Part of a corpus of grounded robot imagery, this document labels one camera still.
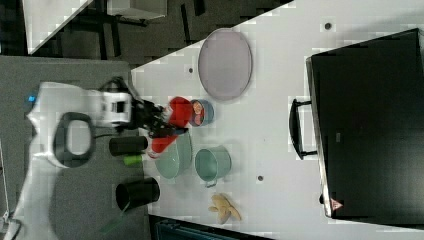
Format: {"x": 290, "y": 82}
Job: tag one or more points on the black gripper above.
{"x": 148, "y": 116}

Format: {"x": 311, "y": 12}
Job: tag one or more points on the red ketchup bottle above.
{"x": 176, "y": 115}

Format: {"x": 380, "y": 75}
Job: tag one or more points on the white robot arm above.
{"x": 65, "y": 118}

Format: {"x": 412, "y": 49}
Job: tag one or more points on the green small object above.
{"x": 132, "y": 159}

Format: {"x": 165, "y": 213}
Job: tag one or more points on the orange slice toy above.
{"x": 198, "y": 108}

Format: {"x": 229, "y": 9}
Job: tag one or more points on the red strawberry toy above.
{"x": 198, "y": 120}

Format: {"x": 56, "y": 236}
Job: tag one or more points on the small blue bowl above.
{"x": 208, "y": 113}

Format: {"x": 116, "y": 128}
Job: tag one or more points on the green perforated colander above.
{"x": 176, "y": 158}

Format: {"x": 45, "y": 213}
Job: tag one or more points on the green mug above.
{"x": 212, "y": 164}

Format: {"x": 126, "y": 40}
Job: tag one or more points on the grey round plate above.
{"x": 225, "y": 64}

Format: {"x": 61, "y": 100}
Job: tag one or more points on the peeled banana toy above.
{"x": 223, "y": 208}

